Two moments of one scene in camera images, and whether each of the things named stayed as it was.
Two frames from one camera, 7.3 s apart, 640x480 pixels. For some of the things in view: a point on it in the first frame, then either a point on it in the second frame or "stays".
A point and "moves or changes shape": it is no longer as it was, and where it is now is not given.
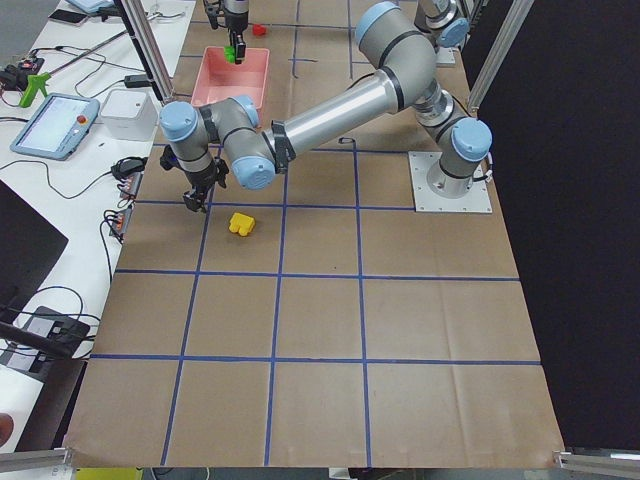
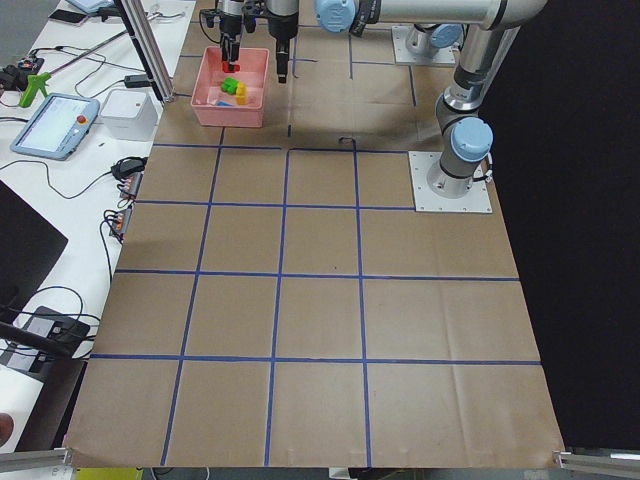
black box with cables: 64,333 stays
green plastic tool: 35,83 stays
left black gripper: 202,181 to 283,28
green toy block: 229,54 moves or changes shape
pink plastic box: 218,79 stays
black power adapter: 138,80 stays
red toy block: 259,29 to 226,67
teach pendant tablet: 57,126 stays
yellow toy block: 241,224 to 242,94
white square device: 129,114 stays
